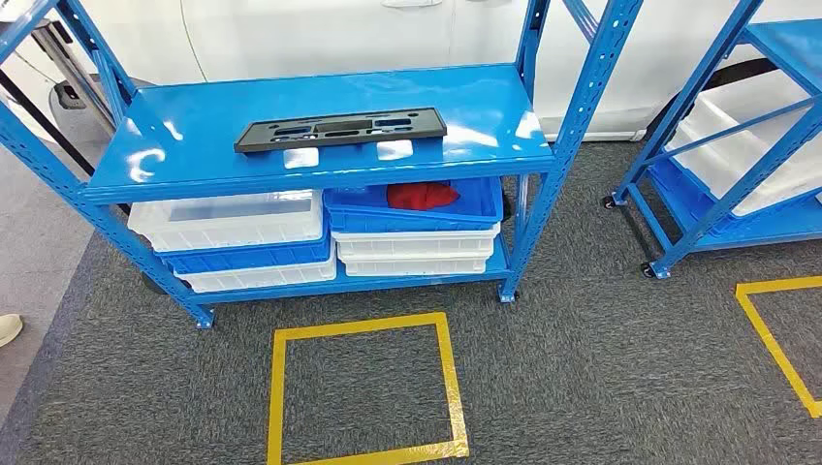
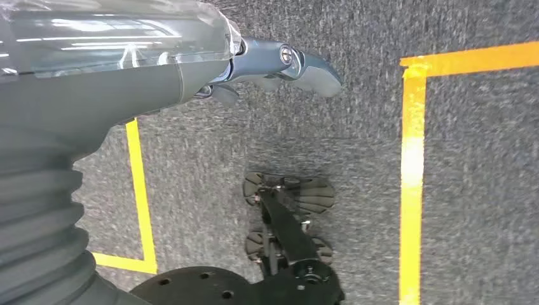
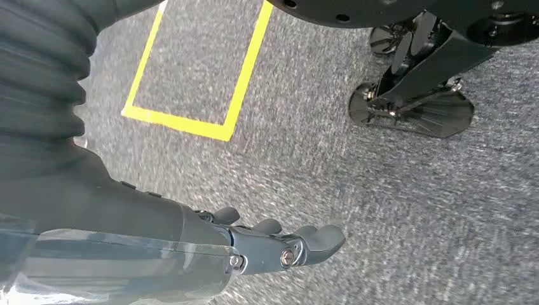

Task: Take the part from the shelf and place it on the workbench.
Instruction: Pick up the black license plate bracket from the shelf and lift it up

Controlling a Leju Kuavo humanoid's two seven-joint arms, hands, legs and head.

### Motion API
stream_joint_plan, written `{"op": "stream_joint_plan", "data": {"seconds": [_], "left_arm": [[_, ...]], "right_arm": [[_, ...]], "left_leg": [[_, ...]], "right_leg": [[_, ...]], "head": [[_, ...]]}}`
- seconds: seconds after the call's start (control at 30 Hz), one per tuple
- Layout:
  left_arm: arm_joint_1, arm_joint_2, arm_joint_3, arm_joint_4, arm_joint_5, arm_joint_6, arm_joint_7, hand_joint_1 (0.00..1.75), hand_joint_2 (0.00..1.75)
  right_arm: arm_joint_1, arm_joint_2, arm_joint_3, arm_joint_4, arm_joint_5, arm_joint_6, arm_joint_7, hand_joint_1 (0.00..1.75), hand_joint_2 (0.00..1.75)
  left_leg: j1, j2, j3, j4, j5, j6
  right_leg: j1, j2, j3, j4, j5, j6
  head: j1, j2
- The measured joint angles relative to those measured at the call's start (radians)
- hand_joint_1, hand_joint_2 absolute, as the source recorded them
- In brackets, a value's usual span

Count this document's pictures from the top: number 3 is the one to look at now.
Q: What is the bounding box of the yellow floor tape square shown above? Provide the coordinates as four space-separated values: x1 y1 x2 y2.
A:
121 0 275 143

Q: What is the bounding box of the black robot torso shell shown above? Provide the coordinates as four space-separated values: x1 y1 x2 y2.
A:
267 0 539 47

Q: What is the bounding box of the black robot foot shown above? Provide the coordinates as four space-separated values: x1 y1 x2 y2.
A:
348 10 502 139

